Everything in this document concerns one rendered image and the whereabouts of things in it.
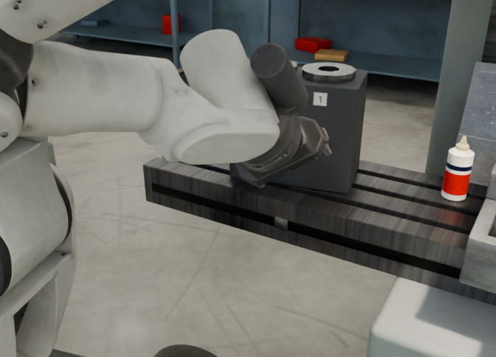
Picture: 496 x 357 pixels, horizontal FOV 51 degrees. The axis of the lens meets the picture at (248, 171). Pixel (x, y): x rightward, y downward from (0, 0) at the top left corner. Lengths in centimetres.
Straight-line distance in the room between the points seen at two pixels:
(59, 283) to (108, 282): 153
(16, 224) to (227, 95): 28
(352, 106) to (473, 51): 43
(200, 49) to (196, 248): 195
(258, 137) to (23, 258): 31
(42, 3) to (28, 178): 36
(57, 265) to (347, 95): 49
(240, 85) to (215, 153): 7
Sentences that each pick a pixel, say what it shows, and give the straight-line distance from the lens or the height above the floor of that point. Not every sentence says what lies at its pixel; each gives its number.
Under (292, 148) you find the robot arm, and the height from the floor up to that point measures 111.
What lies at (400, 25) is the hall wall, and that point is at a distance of 522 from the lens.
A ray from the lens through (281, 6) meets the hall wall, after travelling 562.
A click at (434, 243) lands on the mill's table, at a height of 92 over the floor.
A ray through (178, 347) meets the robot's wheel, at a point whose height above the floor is 60.
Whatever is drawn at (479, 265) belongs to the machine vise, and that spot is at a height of 95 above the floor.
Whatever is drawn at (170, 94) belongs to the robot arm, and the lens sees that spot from 44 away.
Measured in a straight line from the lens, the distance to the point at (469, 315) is 83.
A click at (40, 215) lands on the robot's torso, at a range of 65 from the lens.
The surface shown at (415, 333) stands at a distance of 78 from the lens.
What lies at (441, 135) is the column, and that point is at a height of 90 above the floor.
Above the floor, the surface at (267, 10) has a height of 65.
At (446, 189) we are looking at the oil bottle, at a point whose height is 94.
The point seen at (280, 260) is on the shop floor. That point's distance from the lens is 234.
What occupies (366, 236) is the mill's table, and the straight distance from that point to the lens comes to 85.
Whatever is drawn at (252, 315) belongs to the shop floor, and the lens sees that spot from 205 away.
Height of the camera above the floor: 134
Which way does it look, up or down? 25 degrees down
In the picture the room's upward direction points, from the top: straight up
